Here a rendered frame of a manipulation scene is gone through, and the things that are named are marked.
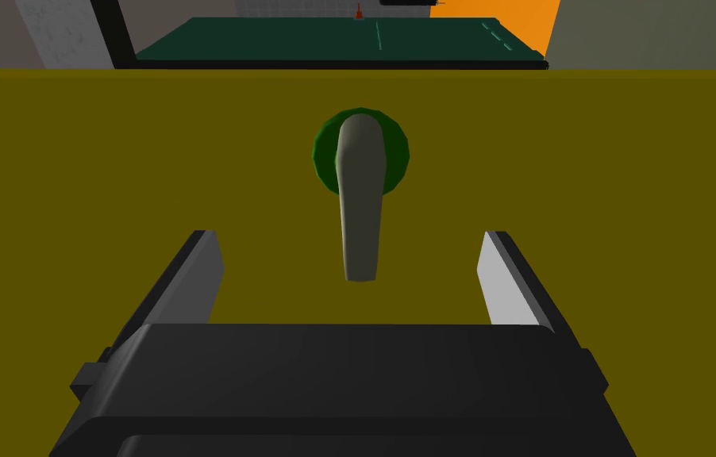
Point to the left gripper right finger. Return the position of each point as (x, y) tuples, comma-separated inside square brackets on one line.
[(510, 289)]

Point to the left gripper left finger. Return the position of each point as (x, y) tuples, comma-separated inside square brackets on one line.
[(186, 285)]

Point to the olive yellow door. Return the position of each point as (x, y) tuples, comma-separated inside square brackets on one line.
[(78, 203)]

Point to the dark green table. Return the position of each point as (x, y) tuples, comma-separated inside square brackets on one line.
[(307, 41)]

